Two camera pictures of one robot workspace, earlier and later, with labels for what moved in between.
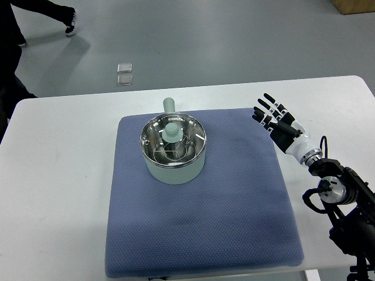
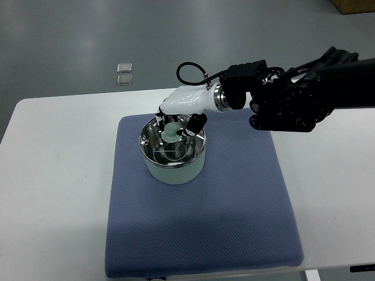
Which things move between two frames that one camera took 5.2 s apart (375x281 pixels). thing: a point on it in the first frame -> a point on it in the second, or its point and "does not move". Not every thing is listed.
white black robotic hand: x=287 y=133 -> x=194 y=102
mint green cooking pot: x=173 y=146 does not move
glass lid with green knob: x=173 y=140 does not move
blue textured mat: x=241 y=212 does not move
